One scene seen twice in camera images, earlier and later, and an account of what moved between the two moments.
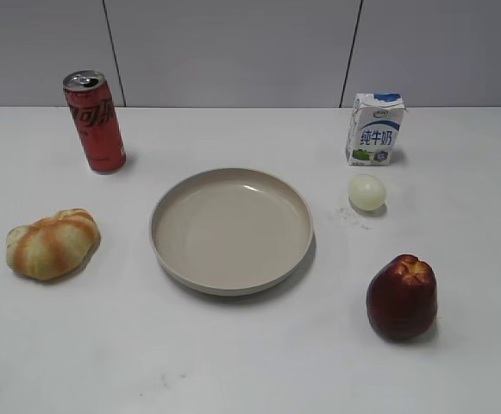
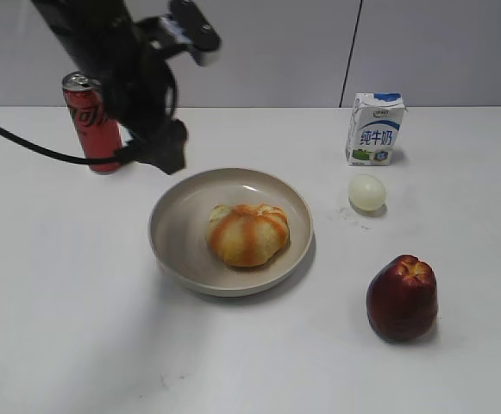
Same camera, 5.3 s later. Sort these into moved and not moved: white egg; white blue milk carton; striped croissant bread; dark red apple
Moved: striped croissant bread
Not moved: white blue milk carton; white egg; dark red apple
